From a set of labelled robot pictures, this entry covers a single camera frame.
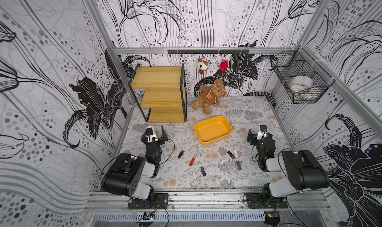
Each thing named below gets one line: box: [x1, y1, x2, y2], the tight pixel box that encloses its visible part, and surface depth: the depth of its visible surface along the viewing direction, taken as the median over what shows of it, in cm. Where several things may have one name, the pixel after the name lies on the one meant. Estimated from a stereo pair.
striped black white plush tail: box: [244, 91, 277, 108], surface depth 121 cm
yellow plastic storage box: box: [193, 115, 233, 146], surface depth 103 cm
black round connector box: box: [264, 211, 281, 227], surface depth 71 cm
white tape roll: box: [289, 75, 315, 94], surface depth 74 cm
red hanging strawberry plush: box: [219, 59, 229, 72], surface depth 97 cm
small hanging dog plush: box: [196, 57, 209, 75], surface depth 95 cm
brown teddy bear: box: [191, 79, 227, 116], surface depth 111 cm
